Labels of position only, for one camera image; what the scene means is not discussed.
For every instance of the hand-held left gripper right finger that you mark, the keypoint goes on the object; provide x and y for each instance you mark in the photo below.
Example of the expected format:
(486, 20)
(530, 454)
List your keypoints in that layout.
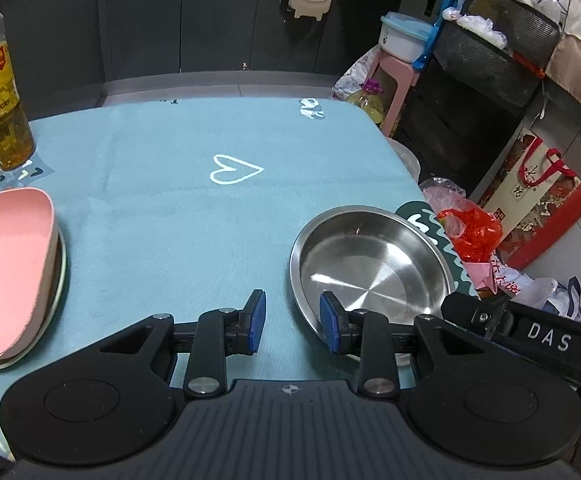
(329, 325)

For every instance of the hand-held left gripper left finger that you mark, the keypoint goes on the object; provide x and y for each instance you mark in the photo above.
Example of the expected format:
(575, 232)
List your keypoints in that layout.
(256, 320)

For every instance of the stainless steel plate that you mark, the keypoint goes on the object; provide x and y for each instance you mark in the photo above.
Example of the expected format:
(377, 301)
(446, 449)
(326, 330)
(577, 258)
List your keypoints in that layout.
(370, 270)

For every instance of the green round plate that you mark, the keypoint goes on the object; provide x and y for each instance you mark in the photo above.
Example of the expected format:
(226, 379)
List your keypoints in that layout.
(63, 275)

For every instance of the pink square bowl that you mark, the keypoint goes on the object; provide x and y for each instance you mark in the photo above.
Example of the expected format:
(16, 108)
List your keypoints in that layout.
(5, 260)

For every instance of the white and blue plastic bag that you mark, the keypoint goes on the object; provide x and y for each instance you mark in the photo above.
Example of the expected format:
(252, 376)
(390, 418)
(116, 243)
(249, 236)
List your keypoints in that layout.
(550, 295)

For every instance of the pink paper box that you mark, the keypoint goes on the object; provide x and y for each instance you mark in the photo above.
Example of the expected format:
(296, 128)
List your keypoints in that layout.
(495, 277)

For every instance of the blue printed tablecloth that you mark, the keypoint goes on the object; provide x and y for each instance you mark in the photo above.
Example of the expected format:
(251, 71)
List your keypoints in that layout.
(170, 235)

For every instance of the red plastic bag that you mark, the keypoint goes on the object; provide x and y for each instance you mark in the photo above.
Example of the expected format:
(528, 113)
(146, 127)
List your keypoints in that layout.
(470, 235)

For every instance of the red paper gift bag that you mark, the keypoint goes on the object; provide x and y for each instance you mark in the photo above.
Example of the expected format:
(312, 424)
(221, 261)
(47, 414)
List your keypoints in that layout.
(545, 210)

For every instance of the clear pink plastic bag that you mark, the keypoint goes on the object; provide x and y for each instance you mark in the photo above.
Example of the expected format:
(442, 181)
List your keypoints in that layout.
(443, 192)

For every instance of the translucent plastic container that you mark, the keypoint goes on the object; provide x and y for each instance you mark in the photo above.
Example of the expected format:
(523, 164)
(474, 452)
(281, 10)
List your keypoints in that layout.
(405, 160)

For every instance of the oil jug with purple cap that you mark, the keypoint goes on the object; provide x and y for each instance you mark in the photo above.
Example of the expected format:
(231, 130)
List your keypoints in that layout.
(370, 107)

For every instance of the floral plastic bag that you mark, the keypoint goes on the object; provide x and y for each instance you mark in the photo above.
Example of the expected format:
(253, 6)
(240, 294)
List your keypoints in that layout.
(355, 72)

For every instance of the pink plastic stool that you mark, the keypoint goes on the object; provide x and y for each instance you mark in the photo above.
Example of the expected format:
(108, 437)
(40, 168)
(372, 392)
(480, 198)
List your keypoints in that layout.
(400, 75)

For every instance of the black mesh chair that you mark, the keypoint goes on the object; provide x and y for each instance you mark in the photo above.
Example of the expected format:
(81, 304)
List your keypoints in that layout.
(495, 60)

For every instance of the white container with blue lid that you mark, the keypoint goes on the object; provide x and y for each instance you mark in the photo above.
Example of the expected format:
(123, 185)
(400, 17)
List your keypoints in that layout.
(400, 42)

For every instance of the blue plastic tool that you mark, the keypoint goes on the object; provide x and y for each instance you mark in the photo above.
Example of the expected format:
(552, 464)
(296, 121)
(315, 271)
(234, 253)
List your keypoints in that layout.
(435, 35)

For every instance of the yellow oil bottle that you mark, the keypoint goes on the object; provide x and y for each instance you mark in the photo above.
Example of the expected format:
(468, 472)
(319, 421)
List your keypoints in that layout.
(5, 130)

